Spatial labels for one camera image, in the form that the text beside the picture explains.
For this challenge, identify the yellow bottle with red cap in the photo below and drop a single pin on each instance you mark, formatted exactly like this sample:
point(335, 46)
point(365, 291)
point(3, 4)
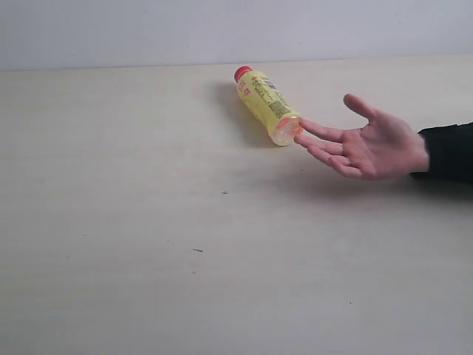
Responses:
point(267, 105)

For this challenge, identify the bare open human hand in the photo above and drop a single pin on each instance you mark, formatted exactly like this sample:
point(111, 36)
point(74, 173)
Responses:
point(386, 147)

